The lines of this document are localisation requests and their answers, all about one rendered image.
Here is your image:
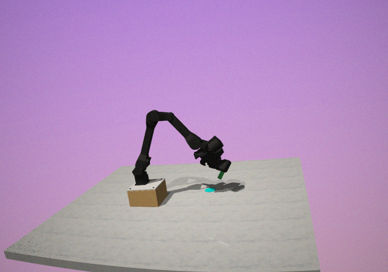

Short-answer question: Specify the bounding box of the green rectangular post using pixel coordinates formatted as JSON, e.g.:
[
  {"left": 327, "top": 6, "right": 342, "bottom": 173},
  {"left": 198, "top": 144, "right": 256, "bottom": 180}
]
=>
[{"left": 217, "top": 171, "right": 224, "bottom": 180}]

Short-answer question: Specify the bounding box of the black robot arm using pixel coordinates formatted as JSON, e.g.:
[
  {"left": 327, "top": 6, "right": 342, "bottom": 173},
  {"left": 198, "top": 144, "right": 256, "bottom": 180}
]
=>
[{"left": 132, "top": 110, "right": 224, "bottom": 185}]

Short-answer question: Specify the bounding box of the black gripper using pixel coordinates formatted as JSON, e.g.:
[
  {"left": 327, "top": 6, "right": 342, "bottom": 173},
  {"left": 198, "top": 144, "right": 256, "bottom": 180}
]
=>
[{"left": 200, "top": 153, "right": 231, "bottom": 173}]

